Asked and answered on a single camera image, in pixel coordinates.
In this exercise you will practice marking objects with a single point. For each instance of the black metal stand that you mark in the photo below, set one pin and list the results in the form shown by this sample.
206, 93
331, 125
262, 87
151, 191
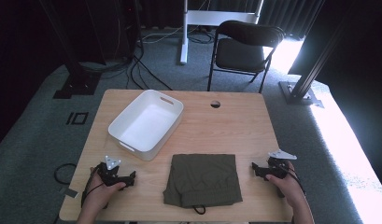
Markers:
76, 84

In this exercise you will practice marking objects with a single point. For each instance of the white metal stand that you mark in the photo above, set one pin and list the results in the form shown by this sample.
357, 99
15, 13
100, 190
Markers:
210, 17

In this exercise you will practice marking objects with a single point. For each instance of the person's left hand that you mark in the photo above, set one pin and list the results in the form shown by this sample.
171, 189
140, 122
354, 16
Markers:
98, 194

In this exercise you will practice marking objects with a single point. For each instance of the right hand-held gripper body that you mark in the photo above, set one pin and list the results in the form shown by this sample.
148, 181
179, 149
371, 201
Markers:
277, 169

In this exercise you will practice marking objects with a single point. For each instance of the white plastic bin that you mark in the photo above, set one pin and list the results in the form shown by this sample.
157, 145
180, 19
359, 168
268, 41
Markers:
146, 124

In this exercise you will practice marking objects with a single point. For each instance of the grey tape piece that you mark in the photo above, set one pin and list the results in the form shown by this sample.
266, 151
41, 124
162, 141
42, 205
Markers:
71, 193

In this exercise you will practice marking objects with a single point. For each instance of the dark chair base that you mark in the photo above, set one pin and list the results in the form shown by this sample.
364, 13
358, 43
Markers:
299, 93

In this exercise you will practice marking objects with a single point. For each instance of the person's right hand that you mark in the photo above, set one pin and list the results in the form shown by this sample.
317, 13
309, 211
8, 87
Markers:
288, 188

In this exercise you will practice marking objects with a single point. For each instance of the black folding chair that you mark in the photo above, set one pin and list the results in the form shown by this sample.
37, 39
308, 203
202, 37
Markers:
241, 54

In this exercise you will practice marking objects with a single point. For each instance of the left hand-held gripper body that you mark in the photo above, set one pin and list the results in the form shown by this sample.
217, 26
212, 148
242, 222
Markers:
110, 175

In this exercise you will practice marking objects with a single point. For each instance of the olive green pants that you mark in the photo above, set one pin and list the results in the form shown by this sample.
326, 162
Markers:
204, 180

